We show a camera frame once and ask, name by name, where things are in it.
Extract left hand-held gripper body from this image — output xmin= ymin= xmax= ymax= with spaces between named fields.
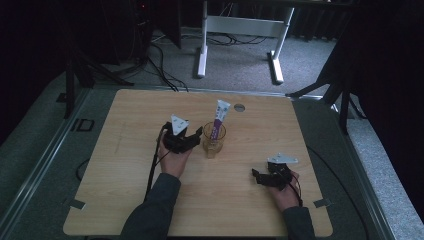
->
xmin=162 ymin=113 xmax=201 ymax=155

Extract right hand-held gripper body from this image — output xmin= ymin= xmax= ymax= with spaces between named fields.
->
xmin=256 ymin=152 xmax=299 ymax=192

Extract amber glass cup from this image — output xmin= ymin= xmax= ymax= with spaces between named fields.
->
xmin=202 ymin=121 xmax=227 ymax=160

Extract white and purple toothpaste tube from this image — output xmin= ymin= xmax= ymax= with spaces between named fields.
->
xmin=210 ymin=99 xmax=232 ymax=140

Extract person's left hand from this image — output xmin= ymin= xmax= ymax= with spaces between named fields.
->
xmin=157 ymin=132 xmax=193 ymax=180

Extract person's right hand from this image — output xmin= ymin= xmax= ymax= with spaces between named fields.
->
xmin=268 ymin=170 xmax=301 ymax=213

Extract grey tape piece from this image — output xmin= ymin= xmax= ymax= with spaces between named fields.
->
xmin=312 ymin=198 xmax=333 ymax=208
xmin=68 ymin=198 xmax=87 ymax=211

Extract black tripod stand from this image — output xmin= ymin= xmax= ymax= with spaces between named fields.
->
xmin=56 ymin=39 xmax=135 ymax=120
xmin=285 ymin=63 xmax=367 ymax=135

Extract red and black gripper cable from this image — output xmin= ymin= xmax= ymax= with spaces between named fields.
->
xmin=288 ymin=171 xmax=304 ymax=207

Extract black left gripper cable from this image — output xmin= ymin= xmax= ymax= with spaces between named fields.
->
xmin=144 ymin=121 xmax=172 ymax=202

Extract black floor cable bundle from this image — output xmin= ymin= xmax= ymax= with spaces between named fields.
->
xmin=145 ymin=41 xmax=190 ymax=93

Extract thin black floor cable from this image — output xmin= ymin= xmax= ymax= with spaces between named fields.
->
xmin=75 ymin=157 xmax=91 ymax=182
xmin=305 ymin=145 xmax=370 ymax=240

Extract black floor bracket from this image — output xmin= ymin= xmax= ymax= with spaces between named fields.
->
xmin=70 ymin=117 xmax=96 ymax=133

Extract black cables under desk frame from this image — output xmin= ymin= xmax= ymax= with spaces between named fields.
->
xmin=205 ymin=31 xmax=269 ymax=47

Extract white metal desk frame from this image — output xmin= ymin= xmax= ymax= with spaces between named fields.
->
xmin=196 ymin=0 xmax=296 ymax=85

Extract metal floor rail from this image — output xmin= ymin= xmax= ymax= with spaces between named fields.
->
xmin=0 ymin=87 xmax=92 ymax=232

